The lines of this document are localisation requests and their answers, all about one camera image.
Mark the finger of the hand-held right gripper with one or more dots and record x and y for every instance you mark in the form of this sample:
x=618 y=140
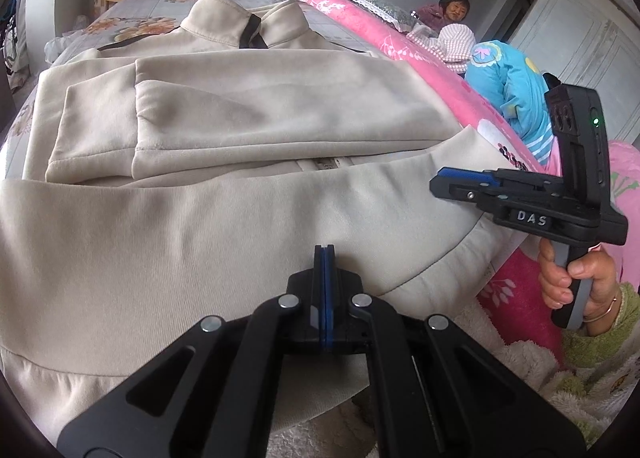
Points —
x=455 y=190
x=467 y=176

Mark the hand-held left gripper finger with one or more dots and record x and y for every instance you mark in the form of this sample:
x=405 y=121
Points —
x=323 y=298
x=331 y=298

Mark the beige zip jacket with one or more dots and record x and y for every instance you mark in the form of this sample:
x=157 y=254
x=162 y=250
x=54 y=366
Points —
x=200 y=218

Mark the person's right forearm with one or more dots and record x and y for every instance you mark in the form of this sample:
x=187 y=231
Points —
x=610 y=343

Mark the person's right hand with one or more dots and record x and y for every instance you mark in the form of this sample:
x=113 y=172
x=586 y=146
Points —
x=600 y=273

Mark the blue printed garment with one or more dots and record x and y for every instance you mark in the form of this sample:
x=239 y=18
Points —
x=510 y=83

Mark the white wooden door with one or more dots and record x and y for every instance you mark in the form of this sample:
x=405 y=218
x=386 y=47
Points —
x=575 y=38

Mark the pink checked cloth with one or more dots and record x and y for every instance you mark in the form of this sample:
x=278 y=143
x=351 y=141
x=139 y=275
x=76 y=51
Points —
x=457 y=46

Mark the pink floral blanket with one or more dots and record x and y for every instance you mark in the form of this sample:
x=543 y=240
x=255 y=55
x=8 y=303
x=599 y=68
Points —
x=400 y=38

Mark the silver lace-trimmed pillow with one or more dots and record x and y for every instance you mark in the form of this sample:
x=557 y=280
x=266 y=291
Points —
x=385 y=11

